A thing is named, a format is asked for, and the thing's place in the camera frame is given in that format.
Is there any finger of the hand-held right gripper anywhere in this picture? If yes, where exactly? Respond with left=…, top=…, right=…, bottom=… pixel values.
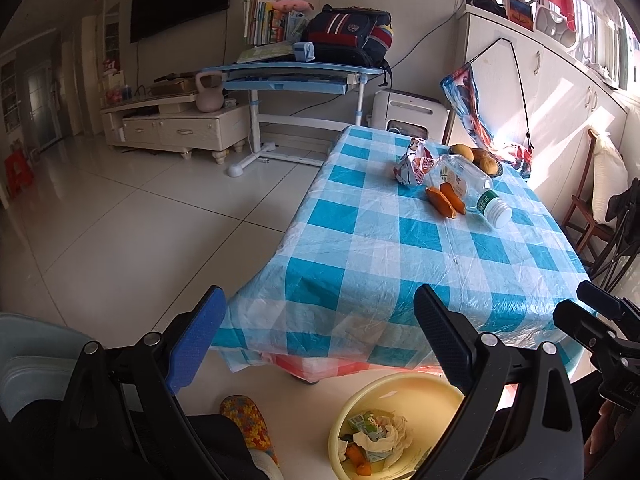
left=552, top=300, right=626, bottom=356
left=577, top=281, right=640, bottom=331

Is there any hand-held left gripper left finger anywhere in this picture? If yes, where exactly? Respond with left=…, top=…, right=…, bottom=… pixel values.
left=50, top=285, right=227, bottom=480

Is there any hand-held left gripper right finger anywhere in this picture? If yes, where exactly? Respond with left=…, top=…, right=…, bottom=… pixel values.
left=413, top=283, right=587, bottom=480

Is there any yellow plastic waste bin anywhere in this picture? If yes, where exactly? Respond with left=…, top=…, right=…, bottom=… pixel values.
left=328, top=371, right=467, bottom=480

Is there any white tissue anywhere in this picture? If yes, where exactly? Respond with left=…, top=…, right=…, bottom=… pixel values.
left=382, top=412, right=415, bottom=453

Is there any person's right hand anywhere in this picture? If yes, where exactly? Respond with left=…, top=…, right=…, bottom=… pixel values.
left=585, top=402, right=621, bottom=466

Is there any blue white checked tablecloth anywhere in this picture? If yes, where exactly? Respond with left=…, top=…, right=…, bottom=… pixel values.
left=210, top=124, right=597, bottom=376

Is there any colourful patterned slipper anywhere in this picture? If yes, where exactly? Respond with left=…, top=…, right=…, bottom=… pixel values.
left=220, top=395, right=280, bottom=466

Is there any wooden chair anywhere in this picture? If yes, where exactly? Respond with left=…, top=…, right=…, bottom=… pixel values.
left=562, top=127, right=632, bottom=271

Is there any red checked tablecloth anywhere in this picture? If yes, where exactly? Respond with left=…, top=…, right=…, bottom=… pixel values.
left=260, top=352, right=443, bottom=383

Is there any white cushion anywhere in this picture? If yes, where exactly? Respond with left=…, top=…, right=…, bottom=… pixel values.
left=592, top=132, right=630, bottom=224

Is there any crumpled white paper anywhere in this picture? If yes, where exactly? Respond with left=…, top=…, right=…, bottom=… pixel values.
left=357, top=431, right=395, bottom=453

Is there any long orange peel piece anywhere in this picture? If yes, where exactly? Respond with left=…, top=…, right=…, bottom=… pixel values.
left=425, top=186, right=457, bottom=219

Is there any clear plastic bottle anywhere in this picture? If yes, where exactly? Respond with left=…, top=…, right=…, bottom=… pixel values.
left=435, top=154, right=513, bottom=229

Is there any dark fruit plate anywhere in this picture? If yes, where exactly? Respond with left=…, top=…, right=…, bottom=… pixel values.
left=447, top=145, right=505, bottom=179

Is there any grey plastic chair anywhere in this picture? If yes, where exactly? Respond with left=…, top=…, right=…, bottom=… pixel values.
left=0, top=312, right=96, bottom=411

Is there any red white snack wrapper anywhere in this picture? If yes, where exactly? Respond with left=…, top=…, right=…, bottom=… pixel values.
left=393, top=137, right=441, bottom=189

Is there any white television cabinet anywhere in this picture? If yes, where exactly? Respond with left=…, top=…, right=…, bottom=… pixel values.
left=100, top=92, right=251, bottom=165

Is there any printed colourful bag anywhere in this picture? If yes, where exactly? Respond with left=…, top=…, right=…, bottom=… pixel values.
left=440, top=37, right=535, bottom=179

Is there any white air purifier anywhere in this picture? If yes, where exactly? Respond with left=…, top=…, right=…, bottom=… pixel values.
left=372, top=89, right=449, bottom=143

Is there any red plastic stool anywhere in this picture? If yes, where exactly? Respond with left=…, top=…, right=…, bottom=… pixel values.
left=4, top=151, right=36, bottom=196

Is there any pink kettlebell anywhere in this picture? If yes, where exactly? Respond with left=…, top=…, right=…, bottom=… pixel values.
left=194, top=71, right=225, bottom=113

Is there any brown flat box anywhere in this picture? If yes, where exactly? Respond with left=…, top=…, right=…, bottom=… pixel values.
left=150, top=74, right=197, bottom=96

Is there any blue study desk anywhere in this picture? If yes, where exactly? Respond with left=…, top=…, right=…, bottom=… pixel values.
left=200, top=55, right=391, bottom=178

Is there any printed box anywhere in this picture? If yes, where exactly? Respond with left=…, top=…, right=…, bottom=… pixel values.
left=507, top=0, right=534, bottom=24

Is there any black bag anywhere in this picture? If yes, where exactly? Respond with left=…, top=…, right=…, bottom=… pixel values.
left=466, top=0, right=509, bottom=17

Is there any dark striped backpack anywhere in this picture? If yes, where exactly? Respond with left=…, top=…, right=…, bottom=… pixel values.
left=300, top=5, right=393, bottom=69

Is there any row of books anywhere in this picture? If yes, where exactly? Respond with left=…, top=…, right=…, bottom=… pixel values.
left=243, top=0, right=311, bottom=47

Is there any black folding frame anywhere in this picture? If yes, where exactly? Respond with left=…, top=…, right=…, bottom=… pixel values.
left=592, top=177, right=640, bottom=287

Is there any white wall cabinet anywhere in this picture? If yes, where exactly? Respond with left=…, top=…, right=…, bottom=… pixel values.
left=457, top=5, right=640, bottom=201

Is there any black power cable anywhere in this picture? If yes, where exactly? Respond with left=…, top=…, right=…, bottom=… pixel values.
left=389, top=0, right=463, bottom=70

